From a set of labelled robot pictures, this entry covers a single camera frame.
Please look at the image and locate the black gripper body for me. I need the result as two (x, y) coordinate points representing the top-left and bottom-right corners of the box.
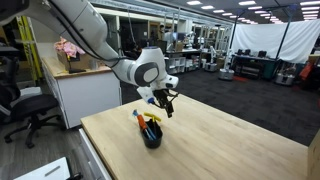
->
(154, 88), (176, 106)

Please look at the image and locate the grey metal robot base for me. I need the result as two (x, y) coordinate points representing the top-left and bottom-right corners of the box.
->
(274, 71), (296, 87)
(218, 67), (235, 82)

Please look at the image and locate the orange screwdriver with blue tip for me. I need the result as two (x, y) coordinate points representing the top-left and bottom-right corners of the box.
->
(132, 109), (153, 141)

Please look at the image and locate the blue pen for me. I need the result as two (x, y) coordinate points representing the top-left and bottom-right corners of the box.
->
(145, 128), (157, 141)

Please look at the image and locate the white shelf unit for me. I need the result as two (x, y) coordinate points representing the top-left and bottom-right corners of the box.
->
(164, 56), (187, 76)

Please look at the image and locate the white cabinet with wooden top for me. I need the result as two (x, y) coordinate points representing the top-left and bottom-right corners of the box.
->
(39, 54), (123, 130)

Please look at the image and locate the white table drawer base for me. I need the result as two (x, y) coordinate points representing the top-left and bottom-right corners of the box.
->
(78, 128), (113, 180)

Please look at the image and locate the small black stand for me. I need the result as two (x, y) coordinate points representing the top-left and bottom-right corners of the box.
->
(66, 54), (87, 74)

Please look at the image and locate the black work table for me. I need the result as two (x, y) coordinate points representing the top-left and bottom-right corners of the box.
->
(232, 54), (278, 81)

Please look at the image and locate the black backdrop stand pole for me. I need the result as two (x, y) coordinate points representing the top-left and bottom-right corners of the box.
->
(275, 5), (296, 60)
(229, 12), (241, 52)

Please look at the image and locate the pink cloth bundle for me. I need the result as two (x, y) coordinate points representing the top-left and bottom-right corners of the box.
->
(54, 37), (86, 58)

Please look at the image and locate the white backdrop curtain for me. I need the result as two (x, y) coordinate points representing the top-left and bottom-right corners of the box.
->
(230, 18), (320, 64)

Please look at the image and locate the black office chair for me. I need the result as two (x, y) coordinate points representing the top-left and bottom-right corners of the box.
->
(0, 56), (64, 149)

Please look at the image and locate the orange hanging bag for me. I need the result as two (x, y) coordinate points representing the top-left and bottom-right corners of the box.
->
(298, 61), (315, 81)

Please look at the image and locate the yellow black striped pole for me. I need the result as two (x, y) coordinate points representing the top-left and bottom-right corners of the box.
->
(15, 15), (44, 79)

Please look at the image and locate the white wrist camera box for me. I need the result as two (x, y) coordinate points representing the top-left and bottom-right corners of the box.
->
(159, 74), (180, 90)

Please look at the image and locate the yellow T-handle tool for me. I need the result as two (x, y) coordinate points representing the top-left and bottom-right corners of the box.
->
(143, 111), (162, 134)

